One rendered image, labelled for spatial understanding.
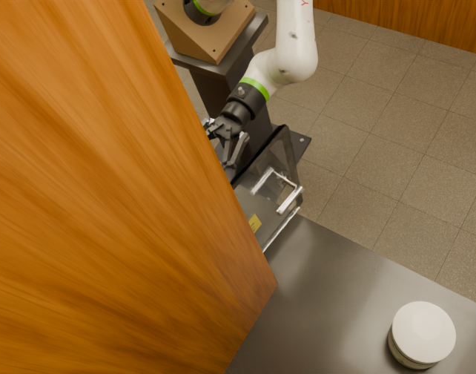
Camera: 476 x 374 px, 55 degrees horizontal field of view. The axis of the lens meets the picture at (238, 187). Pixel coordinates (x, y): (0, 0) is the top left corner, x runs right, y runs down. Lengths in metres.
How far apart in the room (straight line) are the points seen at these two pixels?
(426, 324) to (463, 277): 1.22
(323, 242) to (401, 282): 0.23
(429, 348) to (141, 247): 0.71
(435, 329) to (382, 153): 1.55
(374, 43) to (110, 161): 2.63
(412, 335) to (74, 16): 0.93
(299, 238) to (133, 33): 0.97
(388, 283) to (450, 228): 1.15
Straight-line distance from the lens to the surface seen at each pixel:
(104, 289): 0.61
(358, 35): 3.08
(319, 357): 1.25
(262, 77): 1.22
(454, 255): 2.36
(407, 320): 1.12
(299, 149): 2.56
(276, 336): 1.27
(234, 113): 1.18
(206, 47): 1.73
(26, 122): 0.42
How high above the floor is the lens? 2.18
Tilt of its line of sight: 60 degrees down
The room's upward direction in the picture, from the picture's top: 24 degrees counter-clockwise
